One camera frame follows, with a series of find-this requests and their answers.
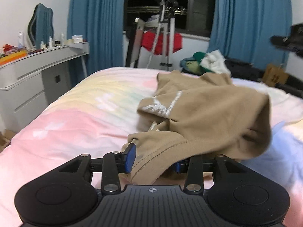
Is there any pile of clothes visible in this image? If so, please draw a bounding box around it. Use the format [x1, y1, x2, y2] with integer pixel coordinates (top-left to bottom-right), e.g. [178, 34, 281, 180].
[180, 49, 259, 79]

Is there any dark window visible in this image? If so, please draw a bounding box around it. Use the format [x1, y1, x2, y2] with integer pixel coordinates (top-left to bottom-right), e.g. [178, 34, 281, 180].
[124, 0, 215, 37]

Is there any white dressing table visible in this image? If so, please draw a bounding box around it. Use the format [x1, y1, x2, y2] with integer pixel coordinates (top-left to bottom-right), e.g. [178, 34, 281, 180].
[1, 42, 89, 132]

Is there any red garment on stand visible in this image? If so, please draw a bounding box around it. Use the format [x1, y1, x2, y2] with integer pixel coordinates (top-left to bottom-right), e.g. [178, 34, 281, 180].
[141, 31, 182, 55]

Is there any blue curtain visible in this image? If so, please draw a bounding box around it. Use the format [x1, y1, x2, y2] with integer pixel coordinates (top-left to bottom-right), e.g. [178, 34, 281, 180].
[67, 0, 124, 75]
[208, 0, 292, 70]

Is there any cardboard box on floor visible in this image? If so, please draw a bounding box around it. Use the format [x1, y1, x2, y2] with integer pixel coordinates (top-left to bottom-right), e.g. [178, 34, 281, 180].
[0, 129, 16, 153]

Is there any orange tray with items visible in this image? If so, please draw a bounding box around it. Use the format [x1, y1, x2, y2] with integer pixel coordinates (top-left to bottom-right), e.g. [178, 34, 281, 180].
[0, 44, 27, 66]

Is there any tan t-shirt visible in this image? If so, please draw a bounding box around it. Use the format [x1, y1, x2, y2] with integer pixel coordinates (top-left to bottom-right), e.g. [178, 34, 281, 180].
[126, 71, 271, 184]

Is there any right blue curtain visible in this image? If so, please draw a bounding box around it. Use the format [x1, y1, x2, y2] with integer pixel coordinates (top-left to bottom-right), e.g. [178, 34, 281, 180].
[208, 0, 292, 70]

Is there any wavy framed mirror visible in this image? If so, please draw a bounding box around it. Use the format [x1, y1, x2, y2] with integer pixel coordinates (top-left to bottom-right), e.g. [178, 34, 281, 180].
[27, 3, 54, 49]

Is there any white spray bottle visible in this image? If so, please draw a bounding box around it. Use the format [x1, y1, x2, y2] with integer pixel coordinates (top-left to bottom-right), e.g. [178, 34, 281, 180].
[18, 31, 25, 49]

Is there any left blue curtain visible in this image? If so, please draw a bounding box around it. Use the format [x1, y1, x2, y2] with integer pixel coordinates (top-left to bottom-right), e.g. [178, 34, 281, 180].
[67, 0, 124, 75]

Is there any garment steamer stand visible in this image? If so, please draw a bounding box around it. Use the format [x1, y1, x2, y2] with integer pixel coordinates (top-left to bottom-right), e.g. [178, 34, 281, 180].
[125, 0, 183, 71]

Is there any pastel tie-dye bed cover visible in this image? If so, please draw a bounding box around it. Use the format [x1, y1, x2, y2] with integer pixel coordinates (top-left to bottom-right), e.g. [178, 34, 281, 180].
[1, 67, 302, 226]

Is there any brown paper bag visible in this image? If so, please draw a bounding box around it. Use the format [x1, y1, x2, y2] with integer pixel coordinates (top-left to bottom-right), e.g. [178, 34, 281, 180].
[262, 64, 289, 87]

